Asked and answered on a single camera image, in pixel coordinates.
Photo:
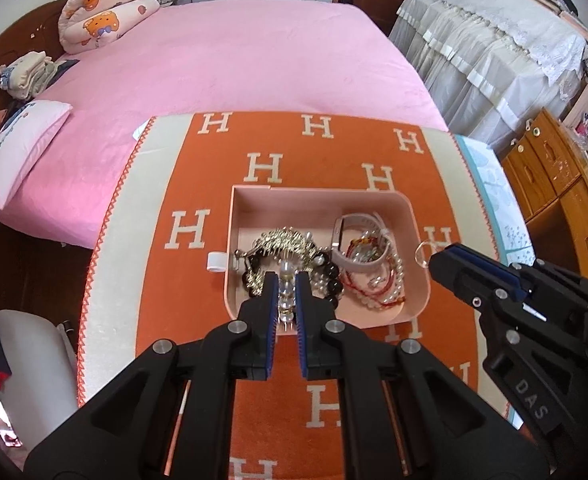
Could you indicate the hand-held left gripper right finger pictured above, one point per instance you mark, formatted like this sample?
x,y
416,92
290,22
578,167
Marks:
x,y
301,310

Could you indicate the folded cartoon quilt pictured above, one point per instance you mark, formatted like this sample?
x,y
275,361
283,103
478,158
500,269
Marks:
x,y
99,25

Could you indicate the stack of books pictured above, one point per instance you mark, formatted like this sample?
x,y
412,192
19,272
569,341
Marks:
x,y
564,22

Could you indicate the black cap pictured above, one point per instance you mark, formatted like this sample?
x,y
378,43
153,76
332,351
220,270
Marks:
x,y
564,0

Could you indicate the white lace covered piano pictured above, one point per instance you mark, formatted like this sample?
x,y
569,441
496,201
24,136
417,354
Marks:
x,y
474,50

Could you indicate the dark blue folded cloth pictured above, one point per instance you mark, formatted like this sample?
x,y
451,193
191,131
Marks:
x,y
64,67

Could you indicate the white pillow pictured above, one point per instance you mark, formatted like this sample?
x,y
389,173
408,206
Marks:
x,y
19,155

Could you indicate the wooden headboard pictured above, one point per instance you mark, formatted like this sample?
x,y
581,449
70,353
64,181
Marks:
x,y
34,25

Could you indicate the folded beige clothes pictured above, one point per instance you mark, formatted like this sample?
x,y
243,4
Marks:
x,y
24,75

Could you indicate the pink bed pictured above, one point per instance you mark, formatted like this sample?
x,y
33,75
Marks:
x,y
249,60

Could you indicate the pink jewelry tray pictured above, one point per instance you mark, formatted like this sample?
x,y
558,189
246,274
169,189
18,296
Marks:
x,y
294,210

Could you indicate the pink watch band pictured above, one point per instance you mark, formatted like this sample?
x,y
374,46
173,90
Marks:
x,y
346,260

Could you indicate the orange letter-print blanket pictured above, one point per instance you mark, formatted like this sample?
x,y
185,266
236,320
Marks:
x,y
209,170

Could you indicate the light blue printed tablecloth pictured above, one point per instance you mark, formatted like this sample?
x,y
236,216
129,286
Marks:
x,y
499,195

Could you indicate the gold rhinestone ornament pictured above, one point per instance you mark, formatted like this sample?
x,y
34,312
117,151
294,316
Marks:
x,y
284,242

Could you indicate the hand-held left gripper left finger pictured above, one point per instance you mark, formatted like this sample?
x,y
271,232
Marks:
x,y
272,310

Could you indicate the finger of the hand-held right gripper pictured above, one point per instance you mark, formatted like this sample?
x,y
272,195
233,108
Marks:
x,y
469,285
494,266

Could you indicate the wooden dresser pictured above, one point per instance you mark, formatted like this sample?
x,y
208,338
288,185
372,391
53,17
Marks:
x,y
549,170

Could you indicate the white chair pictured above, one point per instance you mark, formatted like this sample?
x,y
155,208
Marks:
x,y
34,360

